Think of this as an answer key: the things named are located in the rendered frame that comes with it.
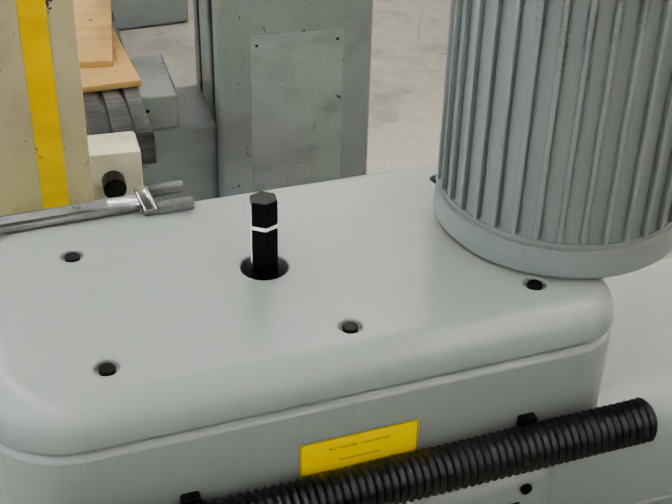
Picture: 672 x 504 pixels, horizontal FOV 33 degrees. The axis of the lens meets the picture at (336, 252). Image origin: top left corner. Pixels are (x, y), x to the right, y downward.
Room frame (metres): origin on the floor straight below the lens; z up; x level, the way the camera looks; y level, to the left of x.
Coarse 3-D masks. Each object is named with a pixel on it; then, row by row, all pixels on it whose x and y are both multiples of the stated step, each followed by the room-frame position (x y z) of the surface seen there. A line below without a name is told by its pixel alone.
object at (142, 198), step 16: (144, 192) 0.82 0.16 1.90; (160, 192) 0.83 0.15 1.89; (176, 192) 0.83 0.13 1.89; (48, 208) 0.79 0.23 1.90; (64, 208) 0.79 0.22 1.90; (80, 208) 0.79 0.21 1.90; (96, 208) 0.79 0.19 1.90; (112, 208) 0.79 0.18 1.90; (128, 208) 0.79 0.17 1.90; (144, 208) 0.79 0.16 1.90; (160, 208) 0.80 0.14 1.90; (176, 208) 0.80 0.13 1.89; (192, 208) 0.80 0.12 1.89; (0, 224) 0.76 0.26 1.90; (16, 224) 0.76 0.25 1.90; (32, 224) 0.77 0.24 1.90; (48, 224) 0.77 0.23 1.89
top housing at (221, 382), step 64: (256, 192) 0.84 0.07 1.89; (320, 192) 0.84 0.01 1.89; (384, 192) 0.84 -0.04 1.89; (0, 256) 0.73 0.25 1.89; (64, 256) 0.73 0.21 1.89; (128, 256) 0.73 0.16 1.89; (192, 256) 0.73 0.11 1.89; (320, 256) 0.74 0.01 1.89; (384, 256) 0.74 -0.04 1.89; (448, 256) 0.74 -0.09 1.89; (0, 320) 0.64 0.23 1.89; (64, 320) 0.65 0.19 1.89; (128, 320) 0.65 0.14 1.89; (192, 320) 0.65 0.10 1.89; (256, 320) 0.65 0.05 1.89; (320, 320) 0.65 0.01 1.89; (384, 320) 0.66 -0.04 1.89; (448, 320) 0.66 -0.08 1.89; (512, 320) 0.67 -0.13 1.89; (576, 320) 0.68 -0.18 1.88; (0, 384) 0.58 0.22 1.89; (64, 384) 0.58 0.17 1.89; (128, 384) 0.58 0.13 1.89; (192, 384) 0.58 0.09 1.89; (256, 384) 0.59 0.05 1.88; (320, 384) 0.60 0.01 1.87; (384, 384) 0.62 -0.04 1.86; (448, 384) 0.64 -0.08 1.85; (512, 384) 0.65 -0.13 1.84; (576, 384) 0.67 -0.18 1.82; (0, 448) 0.55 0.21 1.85; (64, 448) 0.54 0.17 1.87; (128, 448) 0.56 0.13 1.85; (192, 448) 0.57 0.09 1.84; (256, 448) 0.58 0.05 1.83; (320, 448) 0.60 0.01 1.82; (384, 448) 0.62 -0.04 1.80
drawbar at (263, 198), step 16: (256, 208) 0.71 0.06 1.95; (272, 208) 0.72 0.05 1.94; (256, 224) 0.71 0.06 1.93; (272, 224) 0.72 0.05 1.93; (256, 240) 0.71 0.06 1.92; (272, 240) 0.72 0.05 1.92; (256, 256) 0.71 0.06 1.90; (272, 256) 0.72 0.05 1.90; (256, 272) 0.71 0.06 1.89; (272, 272) 0.72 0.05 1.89
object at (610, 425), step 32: (576, 416) 0.66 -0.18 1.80; (608, 416) 0.66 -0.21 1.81; (640, 416) 0.66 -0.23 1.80; (448, 448) 0.62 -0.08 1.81; (480, 448) 0.62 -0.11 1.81; (512, 448) 0.62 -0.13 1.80; (544, 448) 0.63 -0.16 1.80; (576, 448) 0.63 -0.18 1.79; (608, 448) 0.65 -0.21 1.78; (320, 480) 0.58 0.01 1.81; (352, 480) 0.58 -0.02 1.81; (384, 480) 0.59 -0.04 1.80; (416, 480) 0.59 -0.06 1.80; (448, 480) 0.60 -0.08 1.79; (480, 480) 0.61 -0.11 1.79
